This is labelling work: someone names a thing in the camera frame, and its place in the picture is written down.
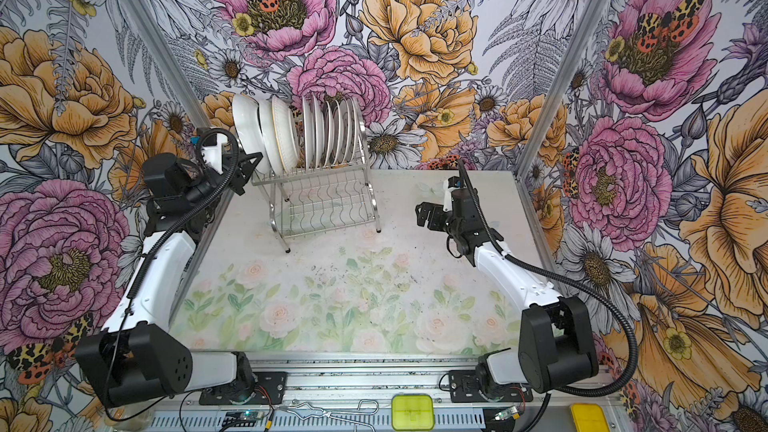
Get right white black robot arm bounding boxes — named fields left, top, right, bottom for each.
left=415, top=176, right=599, bottom=393

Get red dotted rim plate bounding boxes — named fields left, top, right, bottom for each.
left=312, top=96, right=326, bottom=168

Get right black corrugated cable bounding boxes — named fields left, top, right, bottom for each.
left=455, top=158, right=640, bottom=432

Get red floral pattern plate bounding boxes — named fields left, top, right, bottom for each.
left=302, top=96, right=316, bottom=170

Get yellow rimmed white plate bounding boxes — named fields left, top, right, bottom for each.
left=271, top=96, right=300, bottom=175

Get green square lid box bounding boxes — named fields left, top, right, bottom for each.
left=391, top=394, right=435, bottom=431

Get chrome wire dish rack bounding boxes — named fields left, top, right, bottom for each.
left=251, top=96, right=381, bottom=253

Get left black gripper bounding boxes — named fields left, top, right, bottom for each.
left=183, top=149, right=262, bottom=203

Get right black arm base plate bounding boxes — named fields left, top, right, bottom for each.
left=447, top=370, right=533, bottom=404

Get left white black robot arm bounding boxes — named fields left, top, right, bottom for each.
left=75, top=153, right=262, bottom=409

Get white plate row middle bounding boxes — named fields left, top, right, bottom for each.
left=326, top=99, right=341, bottom=167

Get small green circuit board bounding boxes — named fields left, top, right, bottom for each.
left=222, top=410, right=266, bottom=427

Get black striped rim plate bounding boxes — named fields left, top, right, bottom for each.
left=232, top=94, right=271, bottom=175

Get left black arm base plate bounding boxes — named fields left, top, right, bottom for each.
left=199, top=371, right=288, bottom=406

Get bent metal wire hook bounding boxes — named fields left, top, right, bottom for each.
left=278, top=399, right=380, bottom=431

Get plain white plate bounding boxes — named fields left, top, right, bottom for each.
left=257, top=97, right=284, bottom=176

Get yellow box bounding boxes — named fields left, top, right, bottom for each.
left=570, top=403, right=611, bottom=432

